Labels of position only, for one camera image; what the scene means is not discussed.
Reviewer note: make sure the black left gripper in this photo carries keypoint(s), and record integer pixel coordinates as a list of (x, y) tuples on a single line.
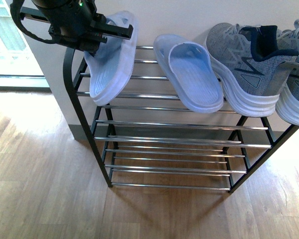
[(73, 23)]

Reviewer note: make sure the light blue slipper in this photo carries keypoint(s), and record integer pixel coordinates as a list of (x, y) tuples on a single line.
[(187, 66), (112, 65)]

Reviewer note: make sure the grey knit sneaker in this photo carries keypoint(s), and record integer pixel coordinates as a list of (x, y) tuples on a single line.
[(252, 68), (287, 106)]

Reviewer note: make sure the black metal shoe rack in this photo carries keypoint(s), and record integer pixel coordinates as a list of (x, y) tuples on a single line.
[(148, 138)]

